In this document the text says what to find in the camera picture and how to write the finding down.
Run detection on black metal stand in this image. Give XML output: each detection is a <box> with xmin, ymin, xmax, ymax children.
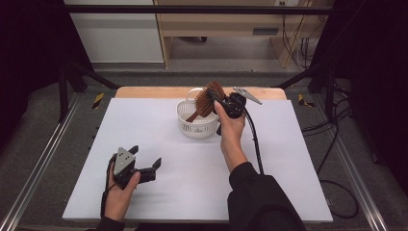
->
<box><xmin>58</xmin><ymin>61</ymin><xmax>120</xmax><ymax>123</ymax></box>
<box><xmin>271</xmin><ymin>62</ymin><xmax>337</xmax><ymax>122</ymax></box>

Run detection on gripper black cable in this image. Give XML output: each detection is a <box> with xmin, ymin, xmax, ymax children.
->
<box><xmin>99</xmin><ymin>156</ymin><xmax>117</xmax><ymax>219</ymax></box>
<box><xmin>242</xmin><ymin>107</ymin><xmax>266</xmax><ymax>176</ymax></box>

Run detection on wooden desk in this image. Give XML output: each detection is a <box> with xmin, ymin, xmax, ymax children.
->
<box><xmin>152</xmin><ymin>0</ymin><xmax>335</xmax><ymax>69</ymax></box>

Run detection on bundle of floor cables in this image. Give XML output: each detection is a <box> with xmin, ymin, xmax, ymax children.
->
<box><xmin>300</xmin><ymin>81</ymin><xmax>354</xmax><ymax>176</ymax></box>

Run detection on person's right hand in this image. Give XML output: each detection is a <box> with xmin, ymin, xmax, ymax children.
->
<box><xmin>213</xmin><ymin>99</ymin><xmax>249</xmax><ymax>167</ymax></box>

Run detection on white table board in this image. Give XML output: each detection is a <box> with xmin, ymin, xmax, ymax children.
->
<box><xmin>62</xmin><ymin>97</ymin><xmax>334</xmax><ymax>224</ymax></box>

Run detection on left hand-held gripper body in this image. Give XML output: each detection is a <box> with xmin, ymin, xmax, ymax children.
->
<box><xmin>110</xmin><ymin>146</ymin><xmax>157</xmax><ymax>191</ymax></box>

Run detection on black horizontal bar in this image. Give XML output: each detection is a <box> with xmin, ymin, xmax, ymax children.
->
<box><xmin>62</xmin><ymin>4</ymin><xmax>336</xmax><ymax>15</ymax></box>

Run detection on black curtain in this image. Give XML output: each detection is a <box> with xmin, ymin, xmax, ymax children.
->
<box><xmin>0</xmin><ymin>0</ymin><xmax>97</xmax><ymax>152</ymax></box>
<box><xmin>312</xmin><ymin>0</ymin><xmax>408</xmax><ymax>187</ymax></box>

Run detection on black looped floor cable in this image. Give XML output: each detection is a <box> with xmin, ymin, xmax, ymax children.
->
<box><xmin>319</xmin><ymin>179</ymin><xmax>360</xmax><ymax>220</ymax></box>

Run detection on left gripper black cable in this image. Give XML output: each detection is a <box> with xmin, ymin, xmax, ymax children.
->
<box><xmin>99</xmin><ymin>156</ymin><xmax>117</xmax><ymax>219</ymax></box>

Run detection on white cabinet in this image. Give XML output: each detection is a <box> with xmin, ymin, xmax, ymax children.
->
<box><xmin>64</xmin><ymin>0</ymin><xmax>165</xmax><ymax>64</ymax></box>

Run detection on brown wooden hairbrush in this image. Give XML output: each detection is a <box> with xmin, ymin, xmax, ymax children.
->
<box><xmin>185</xmin><ymin>80</ymin><xmax>227</xmax><ymax>124</ymax></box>

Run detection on aluminium floor rail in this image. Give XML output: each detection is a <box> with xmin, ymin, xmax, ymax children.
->
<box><xmin>331</xmin><ymin>136</ymin><xmax>390</xmax><ymax>231</ymax></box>
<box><xmin>0</xmin><ymin>92</ymin><xmax>83</xmax><ymax>231</ymax></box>

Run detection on wooden table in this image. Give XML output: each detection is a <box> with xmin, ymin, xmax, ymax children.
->
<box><xmin>114</xmin><ymin>86</ymin><xmax>288</xmax><ymax>100</ymax></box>

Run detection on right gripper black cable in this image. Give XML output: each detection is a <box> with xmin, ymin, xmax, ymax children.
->
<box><xmin>242</xmin><ymin>107</ymin><xmax>266</xmax><ymax>176</ymax></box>

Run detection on white plastic basket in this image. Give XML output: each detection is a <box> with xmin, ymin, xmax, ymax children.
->
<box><xmin>175</xmin><ymin>87</ymin><xmax>222</xmax><ymax>140</ymax></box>

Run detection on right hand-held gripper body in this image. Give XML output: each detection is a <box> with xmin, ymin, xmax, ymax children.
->
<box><xmin>217</xmin><ymin>86</ymin><xmax>264</xmax><ymax>137</ymax></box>

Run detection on person's left hand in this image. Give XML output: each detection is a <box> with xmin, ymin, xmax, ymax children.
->
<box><xmin>103</xmin><ymin>160</ymin><xmax>141</xmax><ymax>223</ymax></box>

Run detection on hanging cables under desk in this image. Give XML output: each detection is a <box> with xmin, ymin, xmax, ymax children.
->
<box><xmin>280</xmin><ymin>13</ymin><xmax>323</xmax><ymax>70</ymax></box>

